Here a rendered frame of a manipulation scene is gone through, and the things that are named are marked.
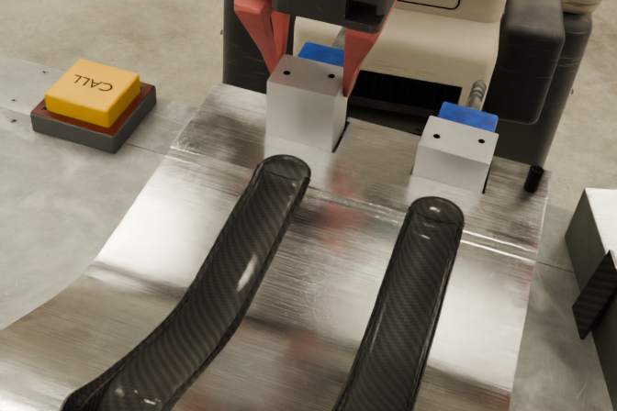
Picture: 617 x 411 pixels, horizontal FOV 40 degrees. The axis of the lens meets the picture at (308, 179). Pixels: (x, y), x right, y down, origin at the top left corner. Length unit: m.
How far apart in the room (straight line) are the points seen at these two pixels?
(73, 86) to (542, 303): 0.42
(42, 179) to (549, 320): 0.41
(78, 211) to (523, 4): 0.65
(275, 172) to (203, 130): 0.06
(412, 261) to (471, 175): 0.08
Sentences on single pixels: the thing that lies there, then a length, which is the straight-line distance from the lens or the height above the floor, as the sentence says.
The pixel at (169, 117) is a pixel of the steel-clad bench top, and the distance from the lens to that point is 0.77.
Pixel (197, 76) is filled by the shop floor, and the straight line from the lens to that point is 2.20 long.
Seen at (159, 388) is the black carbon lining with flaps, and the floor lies 0.91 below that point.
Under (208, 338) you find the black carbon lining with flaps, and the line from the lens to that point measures 0.49.
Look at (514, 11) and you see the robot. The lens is 1.10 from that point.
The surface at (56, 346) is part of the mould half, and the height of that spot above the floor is 0.92.
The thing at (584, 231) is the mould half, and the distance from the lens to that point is 0.67.
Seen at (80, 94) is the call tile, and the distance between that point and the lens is 0.74.
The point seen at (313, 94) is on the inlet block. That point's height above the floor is 0.94.
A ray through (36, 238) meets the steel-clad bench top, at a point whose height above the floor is 0.80.
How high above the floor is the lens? 1.28
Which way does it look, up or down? 42 degrees down
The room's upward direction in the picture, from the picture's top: 6 degrees clockwise
